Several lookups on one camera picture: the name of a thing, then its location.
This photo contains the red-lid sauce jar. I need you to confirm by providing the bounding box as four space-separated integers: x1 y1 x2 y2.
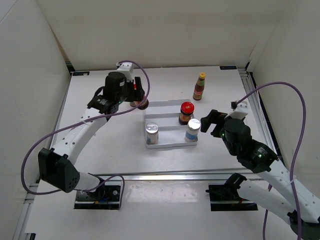
178 101 195 125
128 83 149 110

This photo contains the white silver-cap shaker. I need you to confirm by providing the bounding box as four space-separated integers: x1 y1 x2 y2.
184 118 201 142
145 122 159 145

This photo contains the tall sauce bottle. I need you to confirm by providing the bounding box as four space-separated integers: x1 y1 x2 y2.
192 72 206 101

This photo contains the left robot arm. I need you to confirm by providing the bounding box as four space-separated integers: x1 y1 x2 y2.
38 71 145 200

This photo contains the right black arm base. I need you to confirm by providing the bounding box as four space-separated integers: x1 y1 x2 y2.
205 173 258 212

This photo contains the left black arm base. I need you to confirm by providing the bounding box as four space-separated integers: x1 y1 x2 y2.
73 180 125 210

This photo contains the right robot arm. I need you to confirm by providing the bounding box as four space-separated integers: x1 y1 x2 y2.
200 109 320 240

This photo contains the white divided organizer tray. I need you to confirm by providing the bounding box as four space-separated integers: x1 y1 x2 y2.
144 99 197 149

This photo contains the left black corner label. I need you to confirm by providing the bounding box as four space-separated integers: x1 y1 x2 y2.
72 71 90 76

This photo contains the black corner label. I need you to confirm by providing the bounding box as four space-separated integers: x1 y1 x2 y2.
72 71 90 76
219 65 237 70

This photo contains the right black corner label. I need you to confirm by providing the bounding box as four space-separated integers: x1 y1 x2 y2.
219 65 237 70

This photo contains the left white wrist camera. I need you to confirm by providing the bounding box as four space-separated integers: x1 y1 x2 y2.
116 62 134 82

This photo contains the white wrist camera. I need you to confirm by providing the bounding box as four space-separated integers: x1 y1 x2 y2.
116 62 134 82
224 101 249 120

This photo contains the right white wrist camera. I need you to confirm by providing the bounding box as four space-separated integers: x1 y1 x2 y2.
224 101 249 120

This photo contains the aluminium frame rail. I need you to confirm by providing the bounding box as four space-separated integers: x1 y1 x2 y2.
27 168 271 186

